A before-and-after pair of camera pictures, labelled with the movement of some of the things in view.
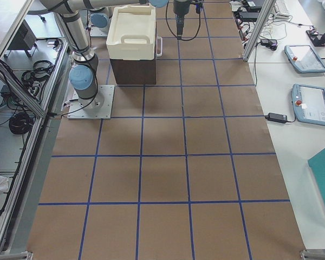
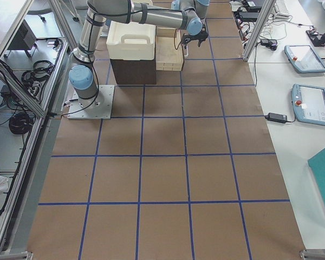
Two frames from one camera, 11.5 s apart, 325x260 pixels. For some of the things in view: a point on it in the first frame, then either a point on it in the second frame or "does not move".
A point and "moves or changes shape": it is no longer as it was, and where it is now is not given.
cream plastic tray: x=132 y=35 does not move
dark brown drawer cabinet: x=134 y=72 does not move
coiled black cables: x=33 y=80 does not move
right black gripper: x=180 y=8 to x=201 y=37
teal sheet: x=322 y=167 does not move
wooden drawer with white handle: x=159 y=46 moves or changes shape
